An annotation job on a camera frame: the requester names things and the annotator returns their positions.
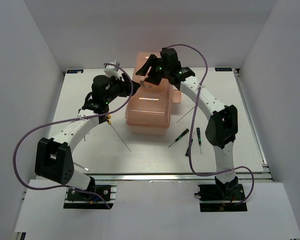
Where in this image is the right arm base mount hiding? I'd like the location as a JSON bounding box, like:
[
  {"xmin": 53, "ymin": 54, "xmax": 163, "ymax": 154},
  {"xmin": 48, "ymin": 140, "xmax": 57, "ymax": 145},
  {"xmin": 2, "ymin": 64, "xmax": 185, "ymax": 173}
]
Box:
[{"xmin": 194, "ymin": 184, "xmax": 248, "ymax": 213}]

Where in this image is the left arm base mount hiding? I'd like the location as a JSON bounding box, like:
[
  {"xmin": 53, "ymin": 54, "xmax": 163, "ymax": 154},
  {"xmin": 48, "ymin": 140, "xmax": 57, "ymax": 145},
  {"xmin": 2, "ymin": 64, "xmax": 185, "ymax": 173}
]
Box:
[{"xmin": 63, "ymin": 183, "xmax": 117, "ymax": 210}]

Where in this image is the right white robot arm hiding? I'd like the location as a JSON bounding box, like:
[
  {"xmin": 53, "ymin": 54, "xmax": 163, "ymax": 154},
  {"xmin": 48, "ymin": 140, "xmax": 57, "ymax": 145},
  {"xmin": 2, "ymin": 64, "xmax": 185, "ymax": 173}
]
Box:
[{"xmin": 135, "ymin": 47, "xmax": 238, "ymax": 200}]

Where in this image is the aluminium table front rail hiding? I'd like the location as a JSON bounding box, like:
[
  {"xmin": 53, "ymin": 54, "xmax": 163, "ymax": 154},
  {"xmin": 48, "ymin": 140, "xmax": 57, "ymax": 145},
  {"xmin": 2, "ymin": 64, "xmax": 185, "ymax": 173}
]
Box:
[{"xmin": 92, "ymin": 172, "xmax": 273, "ymax": 181}]

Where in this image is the pink plastic toolbox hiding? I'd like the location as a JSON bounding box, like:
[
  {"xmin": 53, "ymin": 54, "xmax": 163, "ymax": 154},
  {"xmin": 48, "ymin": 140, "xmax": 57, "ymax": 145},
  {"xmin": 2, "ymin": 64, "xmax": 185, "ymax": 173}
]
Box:
[{"xmin": 125, "ymin": 52, "xmax": 182, "ymax": 136}]

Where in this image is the yellow black T-handle hex key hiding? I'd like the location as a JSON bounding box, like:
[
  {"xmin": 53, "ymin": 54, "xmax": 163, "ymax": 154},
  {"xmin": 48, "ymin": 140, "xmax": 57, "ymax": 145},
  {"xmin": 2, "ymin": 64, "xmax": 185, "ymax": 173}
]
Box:
[{"xmin": 106, "ymin": 114, "xmax": 131, "ymax": 152}]

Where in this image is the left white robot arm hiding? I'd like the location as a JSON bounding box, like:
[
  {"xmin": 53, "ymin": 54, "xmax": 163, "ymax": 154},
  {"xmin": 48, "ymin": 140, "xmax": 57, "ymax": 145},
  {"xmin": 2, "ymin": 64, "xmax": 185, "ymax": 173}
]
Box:
[{"xmin": 34, "ymin": 73, "xmax": 141, "ymax": 200}]

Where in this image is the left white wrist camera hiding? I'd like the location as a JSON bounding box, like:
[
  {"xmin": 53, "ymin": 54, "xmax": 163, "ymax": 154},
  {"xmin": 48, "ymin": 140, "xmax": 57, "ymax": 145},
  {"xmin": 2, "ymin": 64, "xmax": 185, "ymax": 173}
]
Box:
[{"xmin": 104, "ymin": 61, "xmax": 122, "ymax": 80}]

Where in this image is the blue label sticker left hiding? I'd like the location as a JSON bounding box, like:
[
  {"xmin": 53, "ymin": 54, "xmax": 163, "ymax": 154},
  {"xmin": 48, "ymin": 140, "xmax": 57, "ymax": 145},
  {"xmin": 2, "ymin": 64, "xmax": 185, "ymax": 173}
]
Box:
[{"xmin": 66, "ymin": 69, "xmax": 84, "ymax": 74}]

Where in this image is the blue label sticker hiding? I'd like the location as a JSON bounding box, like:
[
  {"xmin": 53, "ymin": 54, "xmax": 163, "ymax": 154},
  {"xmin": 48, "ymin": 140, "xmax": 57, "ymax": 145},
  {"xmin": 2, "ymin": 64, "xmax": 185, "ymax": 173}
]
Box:
[
  {"xmin": 66, "ymin": 69, "xmax": 84, "ymax": 74},
  {"xmin": 214, "ymin": 67, "xmax": 233, "ymax": 72}
]

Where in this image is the black green precision screwdriver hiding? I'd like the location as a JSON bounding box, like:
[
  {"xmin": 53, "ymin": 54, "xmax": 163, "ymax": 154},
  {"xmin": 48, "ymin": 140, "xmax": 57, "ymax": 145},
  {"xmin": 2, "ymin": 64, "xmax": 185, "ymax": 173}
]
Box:
[{"xmin": 168, "ymin": 128, "xmax": 190, "ymax": 148}]

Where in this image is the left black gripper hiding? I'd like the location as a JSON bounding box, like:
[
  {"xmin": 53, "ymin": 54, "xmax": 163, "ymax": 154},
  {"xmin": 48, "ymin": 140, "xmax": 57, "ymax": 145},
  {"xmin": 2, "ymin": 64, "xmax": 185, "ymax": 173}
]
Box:
[{"xmin": 104, "ymin": 73, "xmax": 141, "ymax": 104}]

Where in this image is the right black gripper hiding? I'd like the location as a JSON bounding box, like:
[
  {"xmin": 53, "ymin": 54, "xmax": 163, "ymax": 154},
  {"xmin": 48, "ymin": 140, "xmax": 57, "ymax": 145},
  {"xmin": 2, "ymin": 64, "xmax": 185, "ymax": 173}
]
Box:
[{"xmin": 135, "ymin": 54, "xmax": 170, "ymax": 87}]

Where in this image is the blue label sticker right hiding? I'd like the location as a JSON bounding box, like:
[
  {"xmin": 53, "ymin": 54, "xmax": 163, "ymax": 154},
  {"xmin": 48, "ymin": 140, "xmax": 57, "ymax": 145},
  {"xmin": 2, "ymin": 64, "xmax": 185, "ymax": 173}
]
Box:
[{"xmin": 214, "ymin": 67, "xmax": 233, "ymax": 72}]

